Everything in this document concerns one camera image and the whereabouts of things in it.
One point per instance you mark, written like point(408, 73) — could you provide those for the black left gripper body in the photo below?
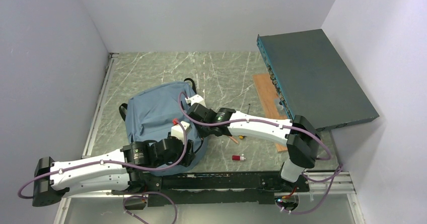
point(186, 160)

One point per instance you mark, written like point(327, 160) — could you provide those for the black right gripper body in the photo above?
point(202, 126)

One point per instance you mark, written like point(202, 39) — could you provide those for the small red white tube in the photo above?
point(238, 158)

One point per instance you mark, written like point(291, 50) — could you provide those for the blue student backpack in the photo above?
point(148, 118)

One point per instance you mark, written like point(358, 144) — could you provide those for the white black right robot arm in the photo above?
point(297, 135)

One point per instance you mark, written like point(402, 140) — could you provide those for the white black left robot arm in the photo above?
point(121, 169)

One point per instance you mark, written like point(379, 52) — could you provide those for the yellow black screwdriver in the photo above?
point(247, 112)

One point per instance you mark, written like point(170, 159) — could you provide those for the brown wooden board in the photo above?
point(267, 95)

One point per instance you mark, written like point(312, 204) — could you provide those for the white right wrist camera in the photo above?
point(196, 99)

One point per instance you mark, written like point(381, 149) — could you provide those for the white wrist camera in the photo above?
point(180, 129)
point(196, 99)

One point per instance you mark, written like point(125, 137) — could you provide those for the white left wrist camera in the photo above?
point(180, 129)

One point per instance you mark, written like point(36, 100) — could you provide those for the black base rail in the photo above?
point(261, 187)

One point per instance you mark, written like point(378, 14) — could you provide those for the dark teal network switch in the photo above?
point(312, 80)

